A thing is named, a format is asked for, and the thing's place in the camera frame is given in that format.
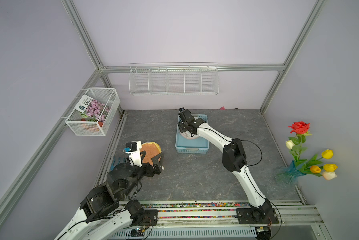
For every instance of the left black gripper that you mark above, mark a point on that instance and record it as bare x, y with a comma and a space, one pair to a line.
151, 171

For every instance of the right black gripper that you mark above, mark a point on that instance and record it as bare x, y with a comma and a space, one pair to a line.
180, 124

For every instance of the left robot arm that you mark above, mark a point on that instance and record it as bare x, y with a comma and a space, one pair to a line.
112, 206

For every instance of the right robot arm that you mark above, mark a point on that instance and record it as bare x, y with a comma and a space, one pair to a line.
234, 160

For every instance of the pink trimmed mesh bag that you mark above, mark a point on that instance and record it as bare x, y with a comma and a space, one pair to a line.
189, 136

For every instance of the light blue plastic basket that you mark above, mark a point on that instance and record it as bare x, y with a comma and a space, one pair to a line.
197, 145

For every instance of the blue garden fork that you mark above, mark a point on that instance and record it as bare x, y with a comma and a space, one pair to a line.
116, 161

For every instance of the purple flower pot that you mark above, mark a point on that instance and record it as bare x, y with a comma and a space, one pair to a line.
95, 112

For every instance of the white tulip bud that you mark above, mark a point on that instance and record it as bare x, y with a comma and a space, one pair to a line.
289, 144

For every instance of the red artificial rose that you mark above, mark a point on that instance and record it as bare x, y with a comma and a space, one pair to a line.
299, 128

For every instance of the teal glass vase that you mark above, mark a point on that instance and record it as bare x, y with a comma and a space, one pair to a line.
288, 175

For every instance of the orange tulip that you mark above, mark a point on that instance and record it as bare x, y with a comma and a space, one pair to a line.
315, 169

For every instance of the yellow tulip top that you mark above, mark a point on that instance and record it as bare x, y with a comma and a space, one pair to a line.
327, 154

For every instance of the yellow tulip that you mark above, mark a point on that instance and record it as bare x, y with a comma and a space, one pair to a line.
327, 154
330, 167

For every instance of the yellow tulip middle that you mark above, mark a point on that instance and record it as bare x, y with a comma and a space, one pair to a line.
330, 167

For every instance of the pink white tulip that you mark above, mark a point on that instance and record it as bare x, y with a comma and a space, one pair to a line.
329, 175

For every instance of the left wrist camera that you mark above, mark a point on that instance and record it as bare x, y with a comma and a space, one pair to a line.
132, 149

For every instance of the white wire wall shelf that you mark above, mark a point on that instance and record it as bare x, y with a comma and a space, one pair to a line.
174, 80

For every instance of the white wire side basket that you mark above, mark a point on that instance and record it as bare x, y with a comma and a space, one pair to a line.
107, 96

